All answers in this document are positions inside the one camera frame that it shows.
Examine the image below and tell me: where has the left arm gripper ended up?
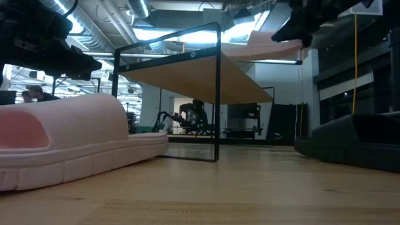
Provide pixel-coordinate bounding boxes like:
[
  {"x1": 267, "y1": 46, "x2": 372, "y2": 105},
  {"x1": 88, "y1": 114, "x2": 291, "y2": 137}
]
[{"x1": 0, "y1": 32, "x2": 103, "y2": 81}]

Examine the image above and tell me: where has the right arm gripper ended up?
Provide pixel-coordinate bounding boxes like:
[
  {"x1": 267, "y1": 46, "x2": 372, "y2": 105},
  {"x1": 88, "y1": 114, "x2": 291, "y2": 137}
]
[{"x1": 271, "y1": 0, "x2": 374, "y2": 48}]

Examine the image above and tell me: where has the pink slide sandal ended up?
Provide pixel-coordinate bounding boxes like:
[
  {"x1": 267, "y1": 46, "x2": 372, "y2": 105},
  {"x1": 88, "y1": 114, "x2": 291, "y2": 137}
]
[
  {"x1": 221, "y1": 30, "x2": 303, "y2": 62},
  {"x1": 0, "y1": 92, "x2": 170, "y2": 192}
]

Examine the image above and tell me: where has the wooden shelf black metal frame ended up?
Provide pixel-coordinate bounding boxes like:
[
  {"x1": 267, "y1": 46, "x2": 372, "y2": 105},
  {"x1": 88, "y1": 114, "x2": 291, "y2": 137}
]
[{"x1": 111, "y1": 21, "x2": 276, "y2": 163}]

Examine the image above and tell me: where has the black slide sandal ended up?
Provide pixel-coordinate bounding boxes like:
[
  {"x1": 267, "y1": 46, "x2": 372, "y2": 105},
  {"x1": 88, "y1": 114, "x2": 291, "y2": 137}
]
[{"x1": 293, "y1": 111, "x2": 400, "y2": 174}]

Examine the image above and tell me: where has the long ceiling tube lamp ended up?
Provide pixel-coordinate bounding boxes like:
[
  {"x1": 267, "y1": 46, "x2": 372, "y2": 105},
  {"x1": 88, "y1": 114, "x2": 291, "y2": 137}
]
[{"x1": 243, "y1": 59, "x2": 303, "y2": 66}]

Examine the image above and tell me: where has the person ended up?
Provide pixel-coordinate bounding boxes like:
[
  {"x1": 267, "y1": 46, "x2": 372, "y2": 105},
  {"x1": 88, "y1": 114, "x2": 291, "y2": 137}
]
[
  {"x1": 27, "y1": 85, "x2": 61, "y2": 103},
  {"x1": 179, "y1": 99, "x2": 209, "y2": 134},
  {"x1": 20, "y1": 90, "x2": 33, "y2": 104}
]

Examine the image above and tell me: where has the black folded panel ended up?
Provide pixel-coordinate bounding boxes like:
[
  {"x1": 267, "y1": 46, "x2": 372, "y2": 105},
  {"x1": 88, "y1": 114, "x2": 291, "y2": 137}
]
[{"x1": 267, "y1": 103, "x2": 309, "y2": 140}]

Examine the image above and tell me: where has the black monitor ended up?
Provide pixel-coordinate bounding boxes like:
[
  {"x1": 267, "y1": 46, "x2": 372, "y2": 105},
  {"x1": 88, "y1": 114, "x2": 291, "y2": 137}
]
[{"x1": 0, "y1": 90, "x2": 17, "y2": 106}]

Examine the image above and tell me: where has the grey ceiling box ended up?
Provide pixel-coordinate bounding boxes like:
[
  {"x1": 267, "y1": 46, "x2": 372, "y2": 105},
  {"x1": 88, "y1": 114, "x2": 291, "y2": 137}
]
[{"x1": 202, "y1": 8, "x2": 224, "y2": 28}]

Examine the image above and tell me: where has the black equipment cart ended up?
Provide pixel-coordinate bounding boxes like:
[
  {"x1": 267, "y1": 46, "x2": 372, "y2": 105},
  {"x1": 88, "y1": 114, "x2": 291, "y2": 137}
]
[{"x1": 226, "y1": 103, "x2": 263, "y2": 139}]

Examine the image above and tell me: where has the black metal rig frame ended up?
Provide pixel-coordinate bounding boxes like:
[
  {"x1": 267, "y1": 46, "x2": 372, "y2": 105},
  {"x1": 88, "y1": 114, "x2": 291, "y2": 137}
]
[{"x1": 51, "y1": 76, "x2": 101, "y2": 101}]

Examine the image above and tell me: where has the yellow cable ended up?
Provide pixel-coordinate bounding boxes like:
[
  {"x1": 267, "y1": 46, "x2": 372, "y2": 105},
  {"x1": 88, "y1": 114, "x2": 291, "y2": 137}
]
[{"x1": 351, "y1": 14, "x2": 359, "y2": 114}]

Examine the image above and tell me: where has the silver ceiling duct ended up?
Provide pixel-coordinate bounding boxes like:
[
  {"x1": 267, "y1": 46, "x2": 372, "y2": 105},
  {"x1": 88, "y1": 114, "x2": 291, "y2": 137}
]
[{"x1": 126, "y1": 0, "x2": 151, "y2": 19}]

